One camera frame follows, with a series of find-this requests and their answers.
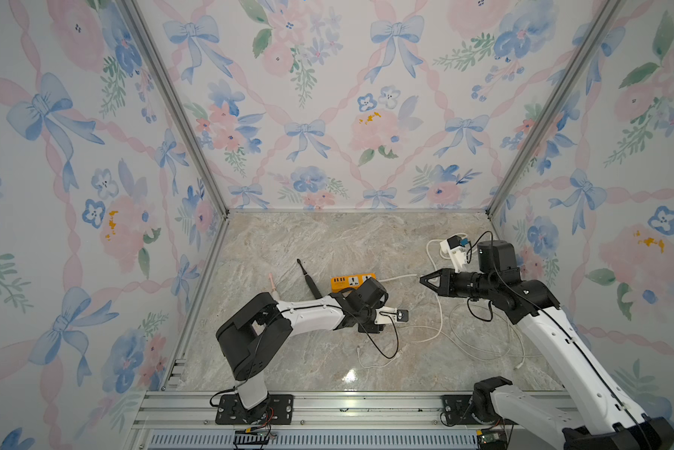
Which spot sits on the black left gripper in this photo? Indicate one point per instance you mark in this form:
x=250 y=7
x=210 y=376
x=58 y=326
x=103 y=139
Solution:
x=371 y=328

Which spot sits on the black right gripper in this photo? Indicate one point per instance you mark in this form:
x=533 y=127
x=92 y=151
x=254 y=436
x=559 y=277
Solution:
x=446 y=276

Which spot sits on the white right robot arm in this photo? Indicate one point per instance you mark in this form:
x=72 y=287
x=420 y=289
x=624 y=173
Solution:
x=608 y=417

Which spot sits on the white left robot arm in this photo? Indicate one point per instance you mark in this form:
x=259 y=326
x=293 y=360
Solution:
x=251 y=338

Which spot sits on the orange power strip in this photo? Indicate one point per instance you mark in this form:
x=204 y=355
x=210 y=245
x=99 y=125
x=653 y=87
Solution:
x=354 y=281

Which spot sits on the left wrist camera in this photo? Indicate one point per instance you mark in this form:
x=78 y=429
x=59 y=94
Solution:
x=387 y=315

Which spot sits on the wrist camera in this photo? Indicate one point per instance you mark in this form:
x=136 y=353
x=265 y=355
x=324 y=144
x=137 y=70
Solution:
x=455 y=249
x=387 y=315

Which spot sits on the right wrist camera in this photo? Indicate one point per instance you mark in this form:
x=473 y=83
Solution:
x=455 y=249

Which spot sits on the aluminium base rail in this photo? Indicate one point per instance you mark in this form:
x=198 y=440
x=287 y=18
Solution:
x=319 y=420

